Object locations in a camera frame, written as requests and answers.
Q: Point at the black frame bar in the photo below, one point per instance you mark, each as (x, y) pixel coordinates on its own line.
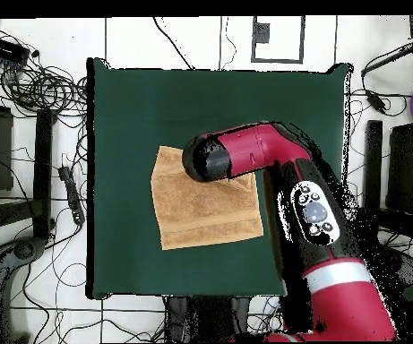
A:
(43, 172)
(372, 161)

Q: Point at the dark green tablecloth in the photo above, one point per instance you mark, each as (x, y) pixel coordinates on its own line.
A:
(138, 107)

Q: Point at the tan terry towel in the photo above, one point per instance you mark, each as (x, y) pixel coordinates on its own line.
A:
(206, 211)

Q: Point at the black power strip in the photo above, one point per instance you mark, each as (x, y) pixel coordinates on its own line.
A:
(72, 195)

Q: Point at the dark grey stand base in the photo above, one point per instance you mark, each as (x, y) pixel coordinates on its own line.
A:
(412, 268)
(23, 249)

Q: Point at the black speckled box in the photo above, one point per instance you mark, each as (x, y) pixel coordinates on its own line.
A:
(406, 168)

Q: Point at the black power adapter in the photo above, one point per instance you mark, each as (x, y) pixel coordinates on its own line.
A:
(376, 101)

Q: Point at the black network switch box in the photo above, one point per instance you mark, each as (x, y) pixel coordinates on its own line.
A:
(5, 49)

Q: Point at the black rod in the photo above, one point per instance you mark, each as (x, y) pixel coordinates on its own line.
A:
(392, 56)

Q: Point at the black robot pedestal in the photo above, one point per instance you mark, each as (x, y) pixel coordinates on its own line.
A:
(209, 319)

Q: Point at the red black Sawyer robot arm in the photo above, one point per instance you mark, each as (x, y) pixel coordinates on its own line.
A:
(249, 150)

